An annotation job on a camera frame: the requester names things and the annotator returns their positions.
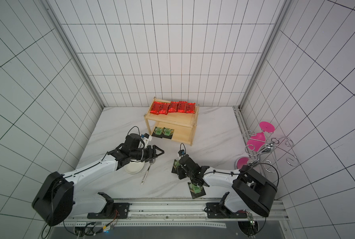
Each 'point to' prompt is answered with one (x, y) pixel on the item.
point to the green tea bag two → (157, 132)
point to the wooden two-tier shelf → (183, 134)
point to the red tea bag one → (156, 108)
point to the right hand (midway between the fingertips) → (174, 169)
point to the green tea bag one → (167, 133)
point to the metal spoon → (151, 162)
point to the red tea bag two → (164, 108)
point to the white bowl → (134, 167)
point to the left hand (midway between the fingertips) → (159, 156)
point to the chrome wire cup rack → (270, 147)
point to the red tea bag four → (182, 106)
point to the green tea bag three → (176, 164)
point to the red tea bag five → (190, 108)
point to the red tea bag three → (173, 106)
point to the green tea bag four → (196, 191)
